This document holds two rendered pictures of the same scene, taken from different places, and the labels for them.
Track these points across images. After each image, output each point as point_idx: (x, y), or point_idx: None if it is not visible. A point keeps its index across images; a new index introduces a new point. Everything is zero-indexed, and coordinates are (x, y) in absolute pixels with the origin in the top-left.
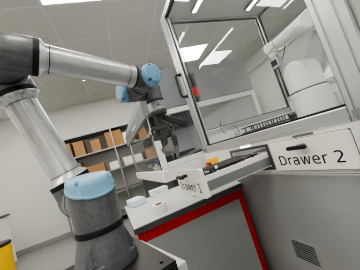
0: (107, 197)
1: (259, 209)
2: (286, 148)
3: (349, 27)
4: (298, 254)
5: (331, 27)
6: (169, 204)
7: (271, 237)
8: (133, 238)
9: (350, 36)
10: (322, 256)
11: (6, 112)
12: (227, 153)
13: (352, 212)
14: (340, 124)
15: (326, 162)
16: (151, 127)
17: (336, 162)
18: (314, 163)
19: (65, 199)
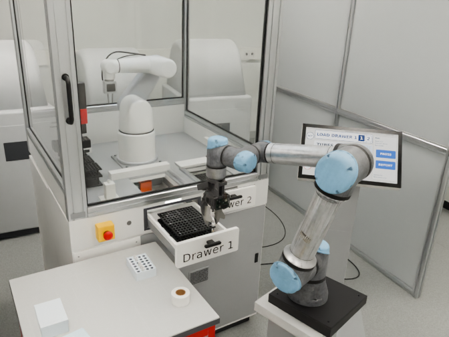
0: None
1: None
2: (230, 198)
3: (270, 136)
4: (192, 282)
5: (266, 132)
6: (154, 297)
7: None
8: (275, 290)
9: (270, 140)
10: (211, 270)
11: (340, 204)
12: (139, 212)
13: (239, 231)
14: (252, 182)
15: (242, 204)
16: (226, 195)
17: (246, 203)
18: (235, 206)
19: (319, 262)
